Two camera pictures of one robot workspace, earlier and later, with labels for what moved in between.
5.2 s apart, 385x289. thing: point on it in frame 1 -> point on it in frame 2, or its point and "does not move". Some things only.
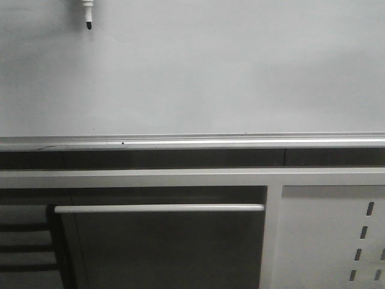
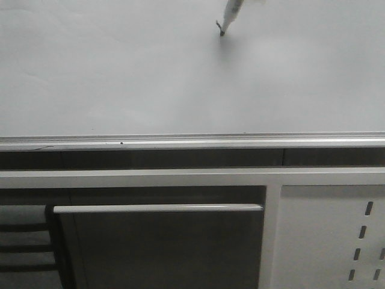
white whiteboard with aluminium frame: x=162 y=75 does not move
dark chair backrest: x=30 y=251 does not move
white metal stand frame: x=324 y=227 does not move
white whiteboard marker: x=88 y=5 -> x=231 y=11
